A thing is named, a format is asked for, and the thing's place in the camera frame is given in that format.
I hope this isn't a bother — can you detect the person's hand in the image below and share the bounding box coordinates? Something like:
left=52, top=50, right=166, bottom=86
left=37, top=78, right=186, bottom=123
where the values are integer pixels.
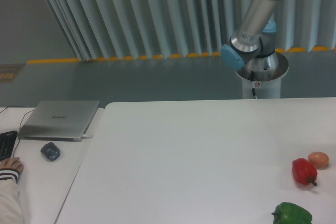
left=0, top=157, right=24, bottom=174

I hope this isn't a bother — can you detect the forearm in white sleeve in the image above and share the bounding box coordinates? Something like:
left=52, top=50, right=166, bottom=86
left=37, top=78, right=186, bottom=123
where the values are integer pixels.
left=1, top=168, right=24, bottom=223

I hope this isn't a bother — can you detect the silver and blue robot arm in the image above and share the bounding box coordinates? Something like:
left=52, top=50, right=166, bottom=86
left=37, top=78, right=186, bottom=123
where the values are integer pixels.
left=220, top=0, right=279, bottom=70

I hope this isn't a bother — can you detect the black keyboard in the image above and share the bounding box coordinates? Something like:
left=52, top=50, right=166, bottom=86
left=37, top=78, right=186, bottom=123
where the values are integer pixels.
left=0, top=131, right=17, bottom=161

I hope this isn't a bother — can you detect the black computer mouse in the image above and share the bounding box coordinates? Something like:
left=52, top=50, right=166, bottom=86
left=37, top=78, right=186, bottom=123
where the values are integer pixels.
left=40, top=142, right=61, bottom=162

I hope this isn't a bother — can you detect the silver closed laptop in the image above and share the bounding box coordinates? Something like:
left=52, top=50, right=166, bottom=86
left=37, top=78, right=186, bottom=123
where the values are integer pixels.
left=17, top=100, right=100, bottom=142

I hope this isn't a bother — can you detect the grey pleated curtain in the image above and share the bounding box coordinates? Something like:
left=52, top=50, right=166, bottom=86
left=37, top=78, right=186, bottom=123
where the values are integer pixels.
left=46, top=0, right=335, bottom=61

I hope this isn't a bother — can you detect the green bell pepper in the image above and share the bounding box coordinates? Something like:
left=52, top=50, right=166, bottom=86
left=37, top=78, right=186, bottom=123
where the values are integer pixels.
left=271, top=202, right=313, bottom=224

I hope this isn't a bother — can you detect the red bell pepper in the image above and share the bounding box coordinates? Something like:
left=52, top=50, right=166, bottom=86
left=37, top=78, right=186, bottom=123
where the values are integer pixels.
left=292, top=158, right=318, bottom=186

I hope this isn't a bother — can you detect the brown egg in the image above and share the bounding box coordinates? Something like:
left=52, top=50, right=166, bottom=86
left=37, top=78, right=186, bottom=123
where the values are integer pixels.
left=308, top=152, right=329, bottom=169

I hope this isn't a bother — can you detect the black laptop cable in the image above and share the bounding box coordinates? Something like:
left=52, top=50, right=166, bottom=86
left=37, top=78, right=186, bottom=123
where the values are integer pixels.
left=0, top=105, right=36, bottom=159

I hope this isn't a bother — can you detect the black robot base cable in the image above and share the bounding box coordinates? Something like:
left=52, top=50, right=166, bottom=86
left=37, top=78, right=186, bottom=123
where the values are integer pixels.
left=249, top=70, right=259, bottom=100

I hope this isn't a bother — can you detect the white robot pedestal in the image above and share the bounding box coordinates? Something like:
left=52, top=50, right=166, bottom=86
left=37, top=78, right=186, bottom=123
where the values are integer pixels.
left=236, top=52, right=289, bottom=99

